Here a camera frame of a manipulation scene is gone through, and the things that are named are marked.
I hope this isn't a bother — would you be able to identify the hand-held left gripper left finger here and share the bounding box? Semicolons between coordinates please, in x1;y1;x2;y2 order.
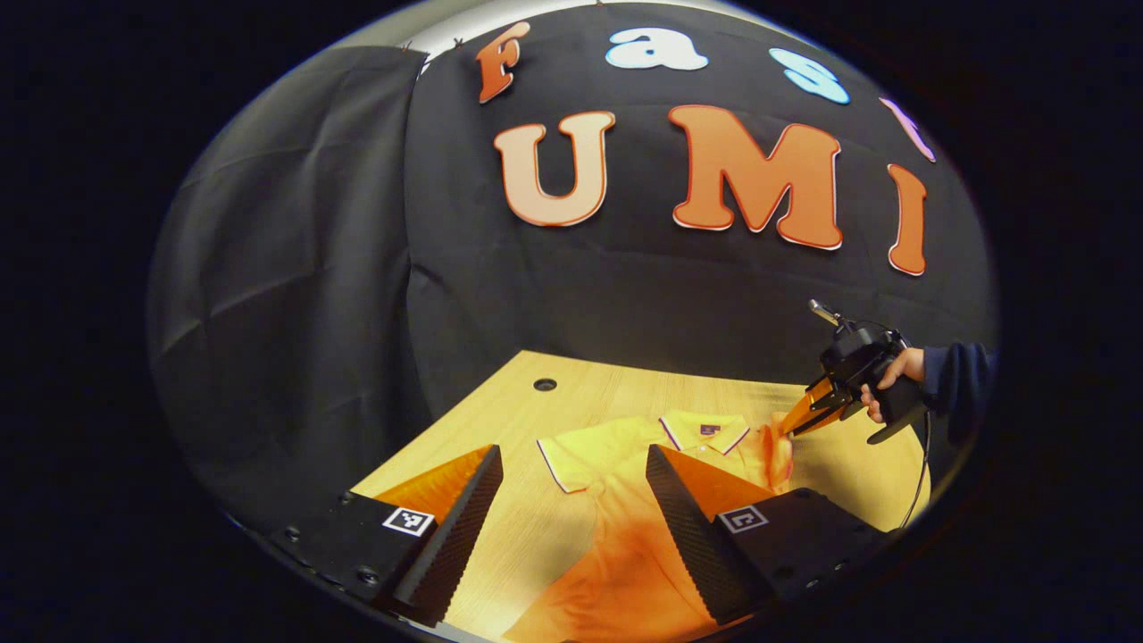
268;444;505;629

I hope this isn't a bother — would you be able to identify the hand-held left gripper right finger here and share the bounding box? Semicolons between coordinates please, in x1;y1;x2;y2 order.
645;444;894;626

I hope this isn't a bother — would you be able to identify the orange T-shirt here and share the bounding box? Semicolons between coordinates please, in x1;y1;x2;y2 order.
500;409;797;643

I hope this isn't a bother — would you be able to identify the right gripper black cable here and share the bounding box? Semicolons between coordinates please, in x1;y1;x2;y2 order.
897;406;935;530

